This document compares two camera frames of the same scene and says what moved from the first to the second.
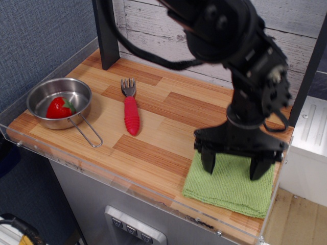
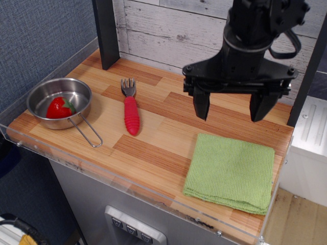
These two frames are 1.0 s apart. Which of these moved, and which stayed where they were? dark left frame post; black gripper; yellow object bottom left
Moved: black gripper
Stayed: dark left frame post; yellow object bottom left
